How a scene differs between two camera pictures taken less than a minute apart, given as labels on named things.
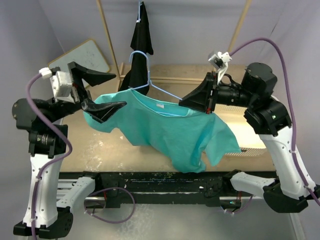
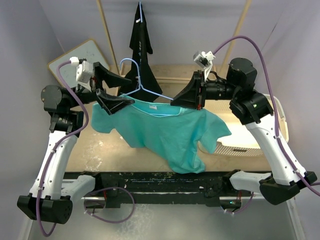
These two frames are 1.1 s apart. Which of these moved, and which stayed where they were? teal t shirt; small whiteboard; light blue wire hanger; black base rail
Moved: teal t shirt; light blue wire hanger
Stayed: small whiteboard; black base rail
